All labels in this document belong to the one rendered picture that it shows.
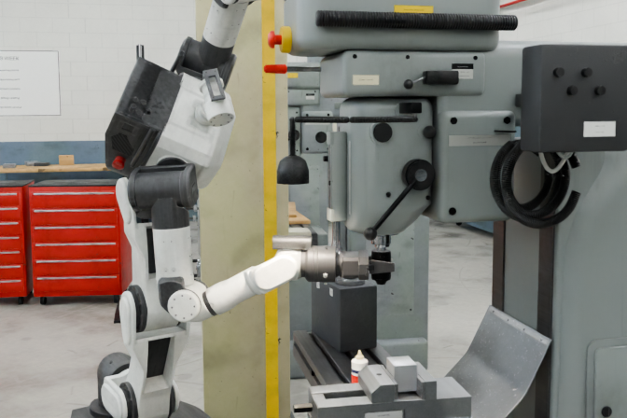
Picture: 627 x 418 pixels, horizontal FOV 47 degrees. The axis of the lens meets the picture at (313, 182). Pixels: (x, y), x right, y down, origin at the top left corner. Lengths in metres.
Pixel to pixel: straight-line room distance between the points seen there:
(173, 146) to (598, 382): 1.15
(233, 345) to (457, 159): 2.12
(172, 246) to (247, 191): 1.67
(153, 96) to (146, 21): 8.85
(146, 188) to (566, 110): 0.95
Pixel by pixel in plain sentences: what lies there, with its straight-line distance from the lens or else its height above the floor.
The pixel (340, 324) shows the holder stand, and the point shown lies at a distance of 2.11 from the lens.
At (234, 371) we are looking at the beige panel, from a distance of 3.60.
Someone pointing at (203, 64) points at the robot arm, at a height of 1.73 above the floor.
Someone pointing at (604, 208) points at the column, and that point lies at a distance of 1.78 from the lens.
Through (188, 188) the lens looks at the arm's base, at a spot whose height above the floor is 1.42.
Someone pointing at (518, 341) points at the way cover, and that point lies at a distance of 1.91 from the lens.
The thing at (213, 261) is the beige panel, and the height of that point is 0.90.
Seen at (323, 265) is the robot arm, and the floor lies 1.23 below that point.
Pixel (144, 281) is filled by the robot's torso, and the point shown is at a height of 1.11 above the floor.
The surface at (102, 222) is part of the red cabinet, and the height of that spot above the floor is 0.69.
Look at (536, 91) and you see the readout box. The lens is 1.47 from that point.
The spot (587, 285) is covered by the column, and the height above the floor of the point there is 1.20.
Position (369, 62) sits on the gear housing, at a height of 1.70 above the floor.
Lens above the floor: 1.60
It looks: 6 degrees down
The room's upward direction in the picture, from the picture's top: straight up
